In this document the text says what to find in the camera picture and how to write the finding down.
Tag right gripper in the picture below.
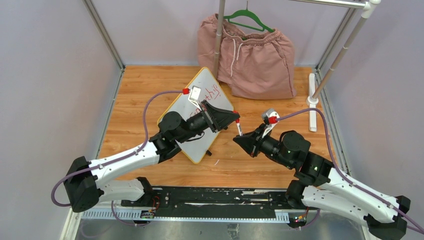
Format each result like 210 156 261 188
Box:
233 122 293 169

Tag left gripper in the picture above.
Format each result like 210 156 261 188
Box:
177 101 240 145

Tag white marker pen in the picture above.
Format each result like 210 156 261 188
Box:
235 119 243 136

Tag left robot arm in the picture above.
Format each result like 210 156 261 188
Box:
63 100 240 213

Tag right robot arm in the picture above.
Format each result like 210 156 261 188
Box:
233 124 411 240

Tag pink shorts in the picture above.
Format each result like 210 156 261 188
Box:
217 20 297 100

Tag green clothes hanger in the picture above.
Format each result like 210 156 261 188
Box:
223 0 275 33

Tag clothes rack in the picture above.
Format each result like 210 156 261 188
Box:
212 0 381 132

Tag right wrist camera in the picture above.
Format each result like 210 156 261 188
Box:
261 108 280 138

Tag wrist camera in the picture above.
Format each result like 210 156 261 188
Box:
261 108 280 138
188 85 202 109

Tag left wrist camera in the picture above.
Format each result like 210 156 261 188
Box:
188 85 202 109

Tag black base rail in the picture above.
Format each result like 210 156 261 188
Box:
118 186 307 221

